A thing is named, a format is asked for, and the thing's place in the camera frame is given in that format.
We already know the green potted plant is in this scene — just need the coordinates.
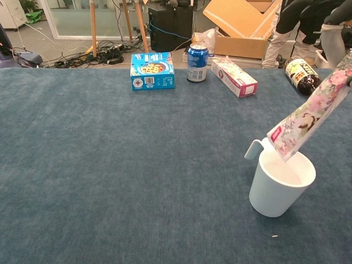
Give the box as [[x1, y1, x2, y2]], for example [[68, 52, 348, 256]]
[[19, 0, 39, 12]]

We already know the dark blue machine base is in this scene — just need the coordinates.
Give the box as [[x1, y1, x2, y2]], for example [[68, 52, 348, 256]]
[[0, 23, 43, 69]]

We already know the white plastic storage crate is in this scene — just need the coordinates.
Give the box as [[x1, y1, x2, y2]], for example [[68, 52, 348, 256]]
[[315, 49, 325, 69]]

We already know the black equipment case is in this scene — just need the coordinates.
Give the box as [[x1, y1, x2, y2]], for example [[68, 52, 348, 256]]
[[148, 4, 195, 53]]

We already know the green bag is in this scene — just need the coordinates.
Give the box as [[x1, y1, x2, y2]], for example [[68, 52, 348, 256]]
[[26, 9, 44, 25]]

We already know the light blue hooked cup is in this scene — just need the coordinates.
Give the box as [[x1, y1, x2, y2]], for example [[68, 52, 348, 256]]
[[244, 138, 317, 218]]

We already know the white framed glass partition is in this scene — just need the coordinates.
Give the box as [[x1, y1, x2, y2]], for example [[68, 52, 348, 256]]
[[42, 0, 151, 41]]

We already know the person in grey trousers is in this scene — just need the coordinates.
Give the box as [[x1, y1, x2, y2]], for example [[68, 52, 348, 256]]
[[262, 0, 324, 69]]

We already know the blue soda can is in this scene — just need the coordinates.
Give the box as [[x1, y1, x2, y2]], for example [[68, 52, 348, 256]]
[[186, 43, 209, 83]]

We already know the open cardboard box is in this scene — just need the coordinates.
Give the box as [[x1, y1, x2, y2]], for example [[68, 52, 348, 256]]
[[202, 0, 283, 60]]

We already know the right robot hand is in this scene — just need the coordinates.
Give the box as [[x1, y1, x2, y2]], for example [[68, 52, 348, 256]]
[[321, 0, 352, 89]]

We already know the blue cable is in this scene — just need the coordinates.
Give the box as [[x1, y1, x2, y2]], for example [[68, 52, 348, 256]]
[[150, 21, 193, 40]]

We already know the blue cookie box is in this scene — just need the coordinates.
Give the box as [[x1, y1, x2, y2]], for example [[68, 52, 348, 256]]
[[130, 52, 176, 91]]

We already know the blue table mat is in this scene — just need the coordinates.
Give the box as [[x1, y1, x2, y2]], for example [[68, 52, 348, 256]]
[[0, 67, 352, 264]]

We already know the white cabinet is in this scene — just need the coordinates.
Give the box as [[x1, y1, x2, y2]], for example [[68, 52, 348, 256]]
[[0, 0, 28, 30]]

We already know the wooden stand leg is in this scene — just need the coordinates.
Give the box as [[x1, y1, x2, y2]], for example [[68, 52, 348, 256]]
[[90, 0, 98, 58], [122, 0, 134, 41], [134, 0, 150, 53]]

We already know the dark tea bottle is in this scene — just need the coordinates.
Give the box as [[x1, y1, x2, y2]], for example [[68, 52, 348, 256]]
[[283, 57, 322, 96]]

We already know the floral toothpaste carton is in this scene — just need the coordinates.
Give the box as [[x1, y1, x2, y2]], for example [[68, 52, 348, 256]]
[[211, 57, 259, 98]]

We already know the floral toothpaste tube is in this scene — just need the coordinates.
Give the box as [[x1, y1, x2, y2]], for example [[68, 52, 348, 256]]
[[267, 49, 352, 162]]

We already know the white plastic bag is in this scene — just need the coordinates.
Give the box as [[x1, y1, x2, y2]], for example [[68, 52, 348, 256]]
[[194, 27, 217, 54]]

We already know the black floor cable tangle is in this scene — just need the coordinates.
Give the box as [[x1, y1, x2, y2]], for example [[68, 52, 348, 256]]
[[45, 38, 151, 69]]

